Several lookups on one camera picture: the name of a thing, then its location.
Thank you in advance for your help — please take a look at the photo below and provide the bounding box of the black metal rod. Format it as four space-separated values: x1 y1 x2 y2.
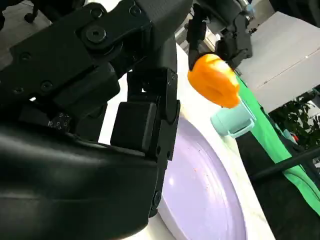
249 146 320 181

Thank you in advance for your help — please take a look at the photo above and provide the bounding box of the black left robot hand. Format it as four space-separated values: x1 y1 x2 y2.
186 0 254 72

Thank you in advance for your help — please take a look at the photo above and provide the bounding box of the green cloth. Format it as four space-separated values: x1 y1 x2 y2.
234 74 320 216

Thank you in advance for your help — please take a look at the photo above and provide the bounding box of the lilac plate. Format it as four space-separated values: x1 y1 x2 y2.
158 116 249 240

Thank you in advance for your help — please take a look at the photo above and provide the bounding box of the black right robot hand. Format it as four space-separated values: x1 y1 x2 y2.
0 0 194 240

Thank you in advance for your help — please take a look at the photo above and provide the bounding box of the green leafy plant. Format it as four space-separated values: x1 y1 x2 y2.
269 90 320 151

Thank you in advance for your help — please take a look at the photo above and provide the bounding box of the pale green mug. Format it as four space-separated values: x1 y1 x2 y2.
210 97 256 139

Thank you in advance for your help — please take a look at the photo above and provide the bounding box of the black chair base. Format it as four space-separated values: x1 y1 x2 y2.
23 0 86 23

